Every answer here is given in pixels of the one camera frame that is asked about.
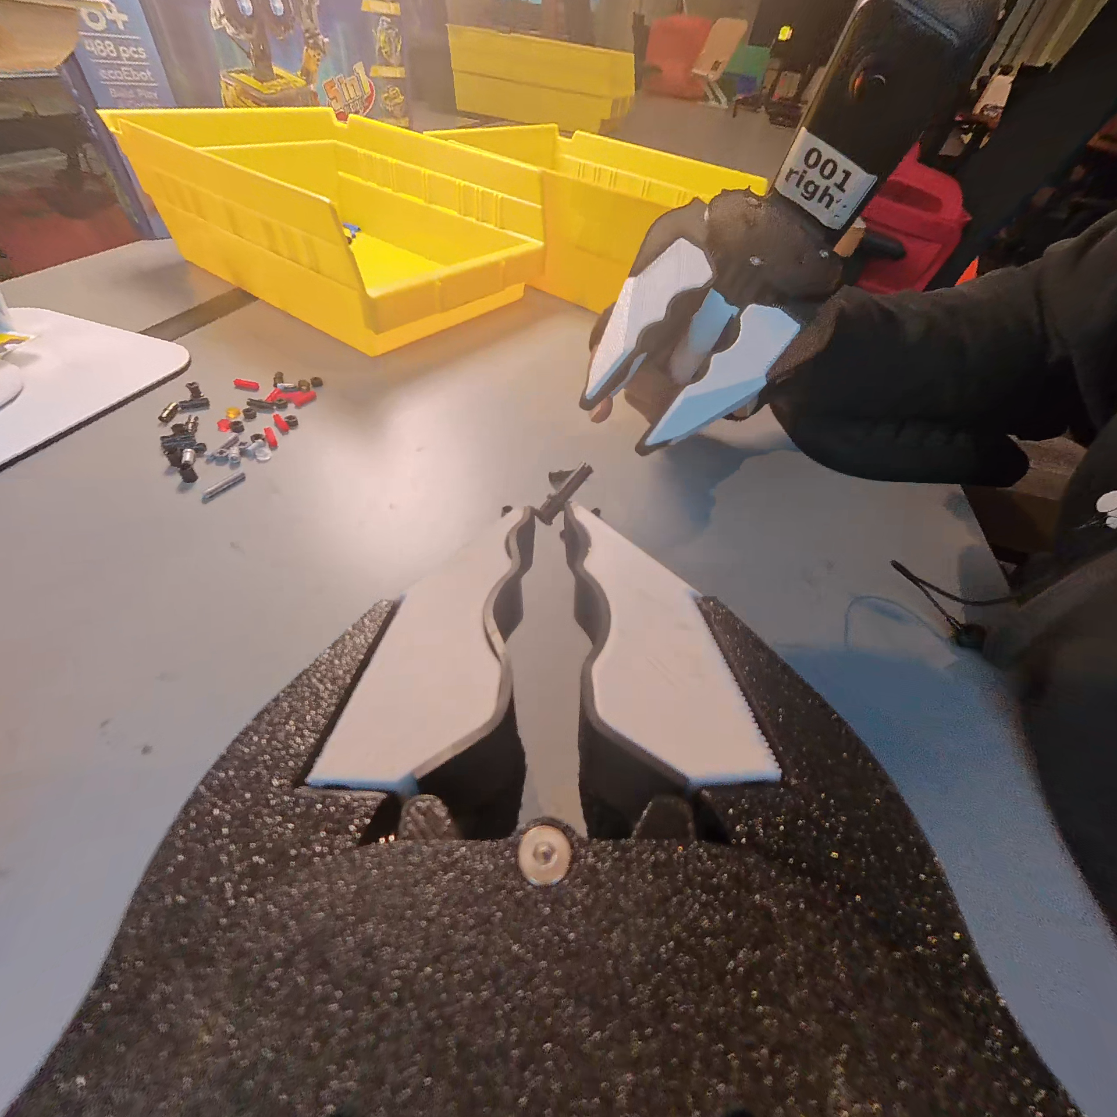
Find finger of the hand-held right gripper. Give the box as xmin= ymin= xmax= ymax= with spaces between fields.
xmin=635 ymin=303 xmax=805 ymax=457
xmin=580 ymin=236 xmax=717 ymax=413

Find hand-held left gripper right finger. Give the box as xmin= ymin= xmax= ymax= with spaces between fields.
xmin=563 ymin=503 xmax=782 ymax=837

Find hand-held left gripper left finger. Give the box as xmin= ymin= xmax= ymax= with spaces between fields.
xmin=308 ymin=503 xmax=536 ymax=840

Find yellow plastic bin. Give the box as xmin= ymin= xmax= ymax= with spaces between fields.
xmin=426 ymin=122 xmax=772 ymax=315
xmin=98 ymin=106 xmax=550 ymax=358

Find long black toy pin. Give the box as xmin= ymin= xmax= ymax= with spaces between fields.
xmin=535 ymin=462 xmax=596 ymax=526

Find pile of small toy parts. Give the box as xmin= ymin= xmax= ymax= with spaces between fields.
xmin=157 ymin=373 xmax=326 ymax=505

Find grey desk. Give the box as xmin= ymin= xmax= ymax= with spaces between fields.
xmin=0 ymin=235 xmax=1117 ymax=1117

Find person's right hand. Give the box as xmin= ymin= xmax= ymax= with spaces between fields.
xmin=623 ymin=346 xmax=693 ymax=426

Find red plastic crate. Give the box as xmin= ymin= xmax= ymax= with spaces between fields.
xmin=858 ymin=142 xmax=972 ymax=293

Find tan folding chair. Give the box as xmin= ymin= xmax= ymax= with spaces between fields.
xmin=693 ymin=15 xmax=752 ymax=110

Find red beanbag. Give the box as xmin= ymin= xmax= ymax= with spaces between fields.
xmin=641 ymin=14 xmax=713 ymax=90

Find stacked yellow bins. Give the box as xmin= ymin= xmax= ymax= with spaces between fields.
xmin=446 ymin=22 xmax=639 ymax=134

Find person's black jacket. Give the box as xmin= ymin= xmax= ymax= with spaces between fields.
xmin=961 ymin=432 xmax=1117 ymax=926

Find yellow picture toy box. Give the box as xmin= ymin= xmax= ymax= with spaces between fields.
xmin=62 ymin=0 xmax=414 ymax=240

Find white folding stand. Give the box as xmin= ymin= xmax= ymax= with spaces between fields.
xmin=0 ymin=0 xmax=192 ymax=474

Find thin black cord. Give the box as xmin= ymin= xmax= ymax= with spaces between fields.
xmin=890 ymin=558 xmax=1024 ymax=638

